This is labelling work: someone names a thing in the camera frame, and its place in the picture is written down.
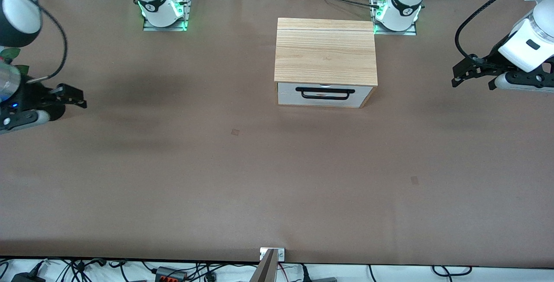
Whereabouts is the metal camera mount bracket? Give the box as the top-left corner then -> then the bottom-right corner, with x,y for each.
250,247 -> 286,282

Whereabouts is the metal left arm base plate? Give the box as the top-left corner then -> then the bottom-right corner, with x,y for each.
372,9 -> 418,36

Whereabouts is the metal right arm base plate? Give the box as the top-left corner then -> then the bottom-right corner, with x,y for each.
143,0 -> 192,32

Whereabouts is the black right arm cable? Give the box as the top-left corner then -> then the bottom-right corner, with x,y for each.
26,0 -> 69,84

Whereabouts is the black box with red connectors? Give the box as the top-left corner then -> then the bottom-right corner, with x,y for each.
155,266 -> 188,282

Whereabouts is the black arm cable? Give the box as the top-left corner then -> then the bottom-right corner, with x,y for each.
454,0 -> 542,64
26,0 -> 69,84

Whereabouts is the white-fronted wooden drawer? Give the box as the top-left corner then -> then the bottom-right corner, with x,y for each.
277,83 -> 373,106

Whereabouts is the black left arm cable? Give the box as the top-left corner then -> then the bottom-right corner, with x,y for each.
454,0 -> 542,64

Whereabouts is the light wooden cabinet box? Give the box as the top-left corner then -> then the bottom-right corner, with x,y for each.
274,17 -> 378,109

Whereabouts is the black power adapter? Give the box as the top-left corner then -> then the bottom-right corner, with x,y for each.
10,272 -> 45,282

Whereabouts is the black metal drawer handle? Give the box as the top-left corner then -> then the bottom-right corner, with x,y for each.
295,86 -> 356,100

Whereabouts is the looped black cable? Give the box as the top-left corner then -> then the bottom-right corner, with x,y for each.
432,265 -> 473,277

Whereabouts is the red rose with leaves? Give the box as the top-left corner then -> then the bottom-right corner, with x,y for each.
0,47 -> 30,76

